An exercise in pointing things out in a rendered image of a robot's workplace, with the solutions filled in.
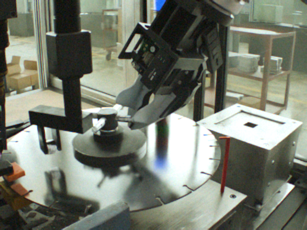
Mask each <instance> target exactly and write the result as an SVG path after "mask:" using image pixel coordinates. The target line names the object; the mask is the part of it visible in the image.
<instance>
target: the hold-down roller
mask: <svg viewBox="0 0 307 230"><path fill-rule="evenodd" d="M46 142H47V150H48V155H51V154H54V153H56V152H57V146H56V143H55V141H54V140H53V139H50V140H47V141H46Z"/></svg>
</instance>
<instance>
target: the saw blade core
mask: <svg viewBox="0 0 307 230"><path fill-rule="evenodd" d="M138 130H140V131H141V132H143V133H144V134H145V135H146V148H145V150H144V151H143V152H142V153H141V154H140V155H137V156H136V157H134V158H132V159H129V160H125V161H122V162H114V163H96V162H89V161H87V160H84V159H82V158H80V157H78V156H77V155H76V154H75V153H74V151H73V149H72V140H73V138H74V136H76V135H77V133H72V132H68V131H63V130H60V138H61V147H62V150H61V151H58V149H57V152H56V153H54V154H51V155H45V154H44V153H43V152H42V151H41V149H40V146H39V139H38V132H37V126H36V125H32V126H30V127H28V128H27V129H25V130H24V131H22V132H21V133H18V134H17V135H16V136H15V137H14V138H12V140H11V141H10V142H8V144H7V145H8V149H7V150H3V152H2V154H1V156H0V162H1V161H3V160H8V161H9V162H11V163H14V162H16V163H17V164H18V165H19V166H20V167H22V168H23V170H24V171H25V176H23V177H21V178H18V179H16V180H13V181H10V182H9V181H8V180H7V179H6V178H5V177H4V176H2V178H3V179H4V181H5V183H11V185H10V186H9V187H10V188H11V189H12V190H13V191H14V192H15V193H16V194H18V195H20V196H21V197H24V199H27V200H28V201H30V202H33V203H35V204H37V205H40V206H43V207H45V208H50V207H51V206H52V207H51V209H54V210H57V211H62V212H69V213H74V214H85V212H86V210H87V206H90V207H89V209H88V212H87V214H88V215H91V214H93V213H95V212H97V211H99V210H101V209H103V208H105V207H107V206H108V205H111V204H113V203H114V202H117V201H118V200H120V201H121V202H123V203H126V204H127V205H128V206H129V208H130V212H138V211H143V210H147V209H153V208H156V207H159V206H162V203H161V202H160V201H159V200H158V199H157V198H160V200H161V201H162V202H163V204H164V205H166V204H169V203H172V202H174V201H176V200H178V199H181V198H183V197H185V196H187V195H189V194H190V193H192V191H193V192H194V191H196V190H197V189H198V188H200V187H201V186H202V185H204V184H205V183H206V182H207V181H208V180H209V179H210V178H211V176H213V175H214V173H215V171H216V170H217V168H218V165H219V162H220V146H219V144H218V142H217V140H216V141H207V140H213V139H216V138H215V137H214V136H213V135H212V133H210V131H209V130H207V129H206V128H204V127H203V126H202V125H199V124H198V123H196V122H194V121H192V120H189V119H187V118H183V117H182V116H179V115H176V114H171V115H170V116H168V117H165V118H163V119H161V120H160V121H159V122H155V123H153V124H151V125H149V126H147V127H145V128H142V129H138ZM210 159H212V160H210ZM202 173H204V174H202ZM184 187H187V188H184ZM29 192H32V193H29ZM55 201H58V202H56V203H55V204H54V202H55ZM53 204H54V205H53Z"/></svg>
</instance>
